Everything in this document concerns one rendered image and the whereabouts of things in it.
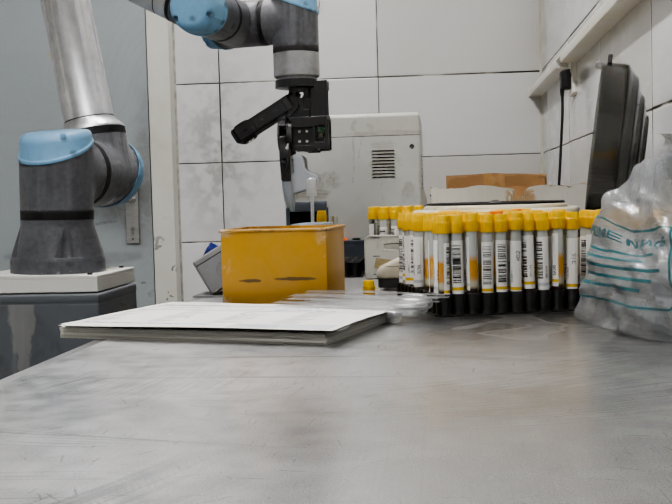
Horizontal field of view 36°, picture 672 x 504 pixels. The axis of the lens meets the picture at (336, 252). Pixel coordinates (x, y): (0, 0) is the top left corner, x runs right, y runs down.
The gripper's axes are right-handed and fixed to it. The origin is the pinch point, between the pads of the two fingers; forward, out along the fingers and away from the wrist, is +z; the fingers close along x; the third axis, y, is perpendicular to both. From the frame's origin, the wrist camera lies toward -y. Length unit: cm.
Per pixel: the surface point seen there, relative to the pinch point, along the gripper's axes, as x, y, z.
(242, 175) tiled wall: 169, -39, -9
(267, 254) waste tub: -46.6, 4.0, 5.8
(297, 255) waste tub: -46.9, 7.6, 6.0
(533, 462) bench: -118, 29, 13
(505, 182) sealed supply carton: 74, 40, -3
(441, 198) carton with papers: 8.6, 25.2, -0.1
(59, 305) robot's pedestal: -15.6, -33.6, 14.6
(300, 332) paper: -74, 11, 12
